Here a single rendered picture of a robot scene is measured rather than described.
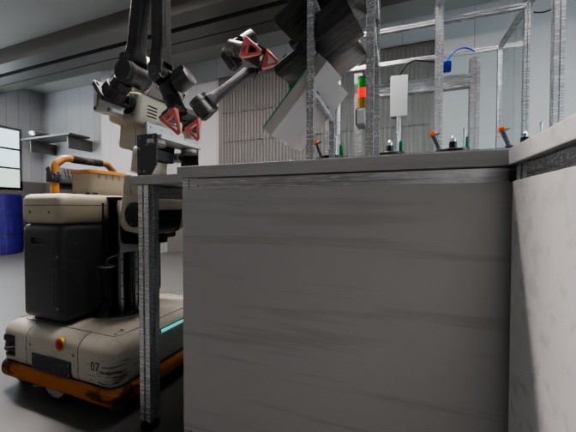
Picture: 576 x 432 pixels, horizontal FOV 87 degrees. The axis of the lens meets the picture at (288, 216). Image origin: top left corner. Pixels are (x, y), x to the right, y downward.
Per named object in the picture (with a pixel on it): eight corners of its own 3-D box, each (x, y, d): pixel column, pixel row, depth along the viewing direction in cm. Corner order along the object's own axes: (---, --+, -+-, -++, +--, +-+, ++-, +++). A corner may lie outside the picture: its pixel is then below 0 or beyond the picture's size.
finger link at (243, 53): (273, 47, 106) (254, 43, 111) (260, 39, 100) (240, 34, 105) (267, 67, 108) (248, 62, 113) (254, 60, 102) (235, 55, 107)
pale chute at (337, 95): (285, 145, 114) (278, 137, 115) (301, 151, 125) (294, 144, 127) (336, 81, 104) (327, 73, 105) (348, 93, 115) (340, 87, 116)
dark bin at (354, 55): (290, 91, 113) (283, 74, 114) (306, 101, 124) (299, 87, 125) (358, 39, 100) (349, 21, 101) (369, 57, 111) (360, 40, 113)
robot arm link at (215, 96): (262, 76, 168) (250, 61, 166) (271, 63, 155) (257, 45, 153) (202, 123, 153) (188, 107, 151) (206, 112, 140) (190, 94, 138)
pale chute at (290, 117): (270, 136, 100) (261, 128, 101) (289, 143, 111) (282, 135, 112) (327, 60, 89) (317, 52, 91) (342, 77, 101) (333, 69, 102)
